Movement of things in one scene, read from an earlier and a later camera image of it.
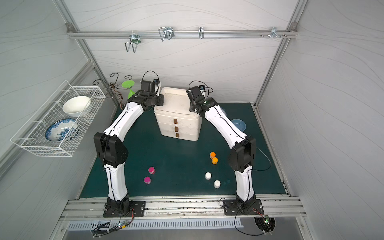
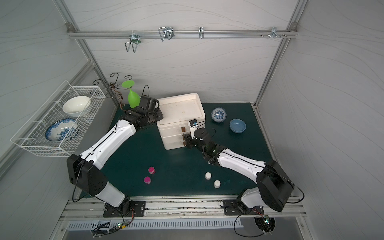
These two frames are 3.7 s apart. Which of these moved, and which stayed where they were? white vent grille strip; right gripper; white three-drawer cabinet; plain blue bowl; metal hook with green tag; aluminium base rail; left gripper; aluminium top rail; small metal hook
Moved: white three-drawer cabinet; left gripper; right gripper
Stayed: white vent grille strip; plain blue bowl; small metal hook; metal hook with green tag; aluminium top rail; aluminium base rail
